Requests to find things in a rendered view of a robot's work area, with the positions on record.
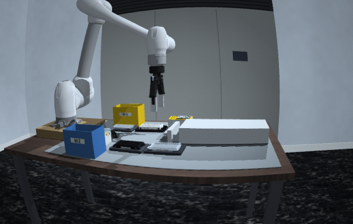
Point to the light grey bench mat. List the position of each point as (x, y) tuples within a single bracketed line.
[(194, 157)]

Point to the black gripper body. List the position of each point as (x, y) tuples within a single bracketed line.
[(156, 70)]

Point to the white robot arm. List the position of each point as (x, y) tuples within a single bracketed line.
[(70, 96)]

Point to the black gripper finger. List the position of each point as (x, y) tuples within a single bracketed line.
[(161, 92), (153, 92)]

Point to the yellow bin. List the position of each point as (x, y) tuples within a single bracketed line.
[(129, 114)]

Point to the blue open-top bin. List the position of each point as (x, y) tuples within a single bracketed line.
[(84, 140)]

